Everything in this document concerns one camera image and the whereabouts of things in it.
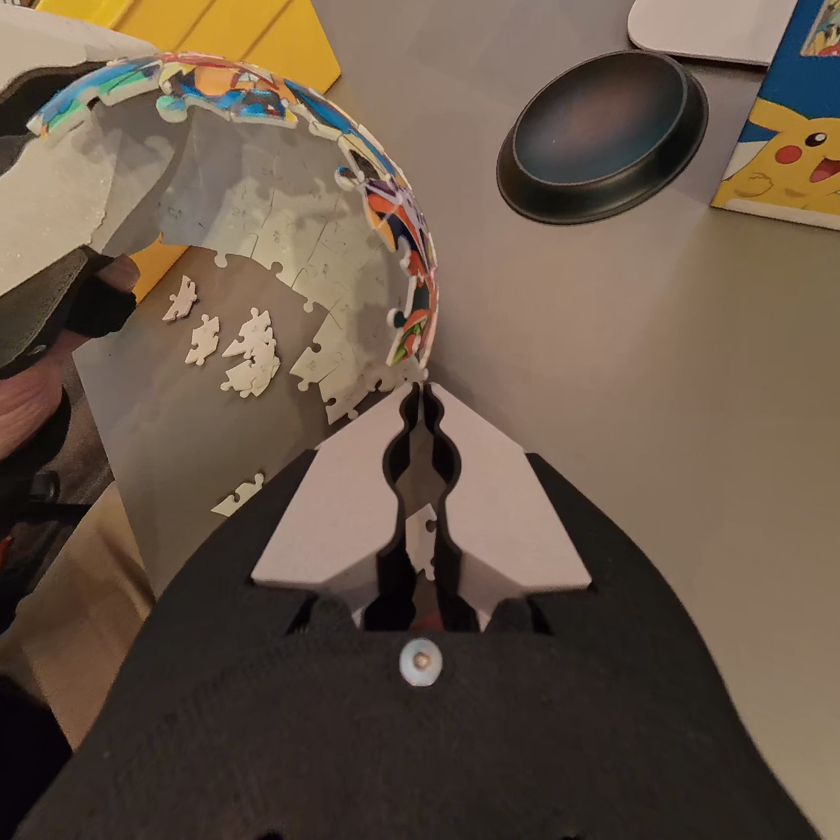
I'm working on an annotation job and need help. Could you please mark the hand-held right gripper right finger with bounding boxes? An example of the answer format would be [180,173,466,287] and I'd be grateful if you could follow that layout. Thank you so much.
[420,384,593,632]

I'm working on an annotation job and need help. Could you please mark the yellow plastic bin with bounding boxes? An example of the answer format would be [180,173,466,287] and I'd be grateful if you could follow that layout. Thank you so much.
[33,0,342,311]

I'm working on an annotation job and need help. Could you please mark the person's beige clothing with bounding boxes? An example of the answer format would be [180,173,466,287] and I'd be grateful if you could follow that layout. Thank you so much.
[0,482,160,752]

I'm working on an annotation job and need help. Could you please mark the printed puzzle box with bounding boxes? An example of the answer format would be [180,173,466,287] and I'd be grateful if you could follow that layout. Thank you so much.
[710,0,840,232]

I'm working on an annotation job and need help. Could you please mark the black round ball stand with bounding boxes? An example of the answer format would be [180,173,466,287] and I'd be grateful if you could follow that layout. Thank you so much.
[495,51,710,226]

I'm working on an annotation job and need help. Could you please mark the person's dark trousers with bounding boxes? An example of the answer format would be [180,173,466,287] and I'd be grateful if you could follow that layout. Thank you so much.
[0,672,74,840]

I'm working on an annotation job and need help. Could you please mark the puzzle pieces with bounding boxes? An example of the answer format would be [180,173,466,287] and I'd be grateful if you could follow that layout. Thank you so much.
[161,274,437,581]

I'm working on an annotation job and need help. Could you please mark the person's left hand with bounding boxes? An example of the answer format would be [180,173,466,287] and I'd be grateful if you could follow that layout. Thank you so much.
[0,255,142,462]

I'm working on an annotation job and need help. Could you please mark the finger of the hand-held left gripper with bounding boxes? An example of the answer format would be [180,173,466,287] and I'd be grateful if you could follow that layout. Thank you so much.
[0,7,158,135]
[0,121,181,298]

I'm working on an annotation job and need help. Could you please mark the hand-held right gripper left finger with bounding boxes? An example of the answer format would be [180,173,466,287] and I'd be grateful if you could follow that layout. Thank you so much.
[251,384,420,632]

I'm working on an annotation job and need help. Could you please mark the partly built puzzle ball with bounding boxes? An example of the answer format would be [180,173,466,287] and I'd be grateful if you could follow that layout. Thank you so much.
[26,51,439,426]

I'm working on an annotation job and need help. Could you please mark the white document stand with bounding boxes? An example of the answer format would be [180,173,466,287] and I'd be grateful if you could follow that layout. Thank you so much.
[626,0,798,68]

